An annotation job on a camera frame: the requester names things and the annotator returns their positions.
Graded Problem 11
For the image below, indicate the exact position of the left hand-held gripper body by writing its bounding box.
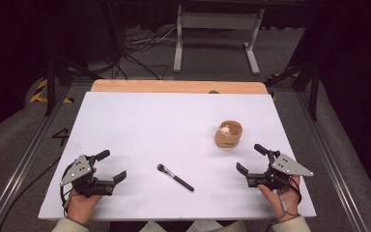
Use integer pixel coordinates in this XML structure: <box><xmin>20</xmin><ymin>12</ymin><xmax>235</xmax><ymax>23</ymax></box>
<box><xmin>59</xmin><ymin>154</ymin><xmax>116</xmax><ymax>198</ymax></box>

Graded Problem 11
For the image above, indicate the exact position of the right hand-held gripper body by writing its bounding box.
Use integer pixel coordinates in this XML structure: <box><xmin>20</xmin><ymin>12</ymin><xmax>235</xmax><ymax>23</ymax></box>
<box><xmin>246</xmin><ymin>149</ymin><xmax>315</xmax><ymax>191</ymax></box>

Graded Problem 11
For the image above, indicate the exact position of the brown round holder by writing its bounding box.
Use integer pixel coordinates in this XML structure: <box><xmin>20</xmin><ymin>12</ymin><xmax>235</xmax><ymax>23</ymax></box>
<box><xmin>214</xmin><ymin>120</ymin><xmax>243</xmax><ymax>149</ymax></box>

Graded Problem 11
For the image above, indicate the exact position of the black makeup brush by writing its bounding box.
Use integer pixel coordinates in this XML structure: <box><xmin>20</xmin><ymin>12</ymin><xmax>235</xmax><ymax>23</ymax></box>
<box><xmin>156</xmin><ymin>162</ymin><xmax>195</xmax><ymax>192</ymax></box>

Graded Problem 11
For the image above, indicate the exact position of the person's right hand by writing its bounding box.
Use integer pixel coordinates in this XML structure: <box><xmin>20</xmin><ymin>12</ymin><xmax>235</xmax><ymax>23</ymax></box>
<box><xmin>257</xmin><ymin>175</ymin><xmax>301</xmax><ymax>223</ymax></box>

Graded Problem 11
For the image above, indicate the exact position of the person's left hand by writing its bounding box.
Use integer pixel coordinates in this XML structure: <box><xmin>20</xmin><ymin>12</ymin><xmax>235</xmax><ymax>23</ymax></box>
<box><xmin>66</xmin><ymin>188</ymin><xmax>104</xmax><ymax>227</ymax></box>

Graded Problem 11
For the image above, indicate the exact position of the white table mat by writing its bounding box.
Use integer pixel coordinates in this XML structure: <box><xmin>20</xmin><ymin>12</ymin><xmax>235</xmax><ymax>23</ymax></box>
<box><xmin>38</xmin><ymin>91</ymin><xmax>317</xmax><ymax>222</ymax></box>

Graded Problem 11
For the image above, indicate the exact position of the yellow black hazard tape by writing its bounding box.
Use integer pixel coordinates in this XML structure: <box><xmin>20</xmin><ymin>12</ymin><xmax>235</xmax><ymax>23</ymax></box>
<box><xmin>29</xmin><ymin>78</ymin><xmax>75</xmax><ymax>104</ymax></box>

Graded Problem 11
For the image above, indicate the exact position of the black tripod stand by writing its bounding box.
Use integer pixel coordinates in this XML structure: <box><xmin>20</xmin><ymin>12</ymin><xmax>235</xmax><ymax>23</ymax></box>
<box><xmin>43</xmin><ymin>32</ymin><xmax>104</xmax><ymax>118</ymax></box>
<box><xmin>264</xmin><ymin>18</ymin><xmax>323</xmax><ymax>122</ymax></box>

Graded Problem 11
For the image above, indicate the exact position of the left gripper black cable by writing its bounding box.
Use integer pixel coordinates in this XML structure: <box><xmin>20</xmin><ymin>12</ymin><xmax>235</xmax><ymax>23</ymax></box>
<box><xmin>59</xmin><ymin>161</ymin><xmax>77</xmax><ymax>212</ymax></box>

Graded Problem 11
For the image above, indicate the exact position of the right gripper grey cable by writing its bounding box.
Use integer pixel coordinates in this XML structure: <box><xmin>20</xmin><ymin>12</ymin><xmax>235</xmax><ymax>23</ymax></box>
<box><xmin>264</xmin><ymin>176</ymin><xmax>303</xmax><ymax>232</ymax></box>

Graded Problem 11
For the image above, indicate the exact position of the aluminium floor rail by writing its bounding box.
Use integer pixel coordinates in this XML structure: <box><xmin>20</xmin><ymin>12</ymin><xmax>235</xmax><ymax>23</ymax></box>
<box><xmin>294</xmin><ymin>90</ymin><xmax>368</xmax><ymax>232</ymax></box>
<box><xmin>0</xmin><ymin>84</ymin><xmax>73</xmax><ymax>232</ymax></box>

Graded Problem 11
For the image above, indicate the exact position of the long black floor cable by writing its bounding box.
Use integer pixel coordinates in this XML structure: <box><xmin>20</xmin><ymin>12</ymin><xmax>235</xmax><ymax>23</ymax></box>
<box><xmin>0</xmin><ymin>156</ymin><xmax>62</xmax><ymax>232</ymax></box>

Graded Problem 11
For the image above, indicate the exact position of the bundle of floor cables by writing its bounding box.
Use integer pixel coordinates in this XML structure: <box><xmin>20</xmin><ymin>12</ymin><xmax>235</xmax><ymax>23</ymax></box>
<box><xmin>114</xmin><ymin>25</ymin><xmax>179</xmax><ymax>81</ymax></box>

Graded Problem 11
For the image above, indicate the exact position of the white metal stand frame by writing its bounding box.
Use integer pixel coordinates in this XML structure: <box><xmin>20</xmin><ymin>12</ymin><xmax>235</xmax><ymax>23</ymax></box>
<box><xmin>172</xmin><ymin>4</ymin><xmax>266</xmax><ymax>76</ymax></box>

